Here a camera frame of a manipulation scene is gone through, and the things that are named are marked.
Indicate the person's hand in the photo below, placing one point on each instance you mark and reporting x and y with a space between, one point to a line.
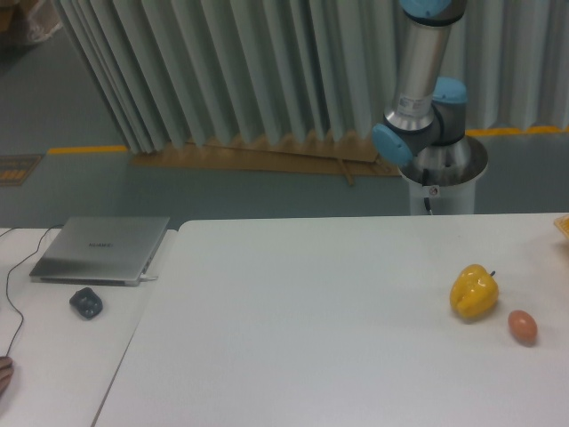
6 373

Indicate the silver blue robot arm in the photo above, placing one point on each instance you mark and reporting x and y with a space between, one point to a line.
423 131

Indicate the yellow bell pepper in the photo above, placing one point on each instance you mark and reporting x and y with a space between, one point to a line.
474 292

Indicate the black small tray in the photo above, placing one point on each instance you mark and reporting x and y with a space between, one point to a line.
86 303

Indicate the silver closed laptop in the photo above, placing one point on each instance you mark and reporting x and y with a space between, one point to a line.
105 250

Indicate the pale green folding curtain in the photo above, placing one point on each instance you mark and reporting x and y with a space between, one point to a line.
179 71

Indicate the brown cardboard sheet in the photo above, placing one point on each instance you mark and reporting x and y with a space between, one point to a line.
351 159

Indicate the brown egg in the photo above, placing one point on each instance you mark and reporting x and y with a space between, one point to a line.
523 327

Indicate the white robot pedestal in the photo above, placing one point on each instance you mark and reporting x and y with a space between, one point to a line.
435 199

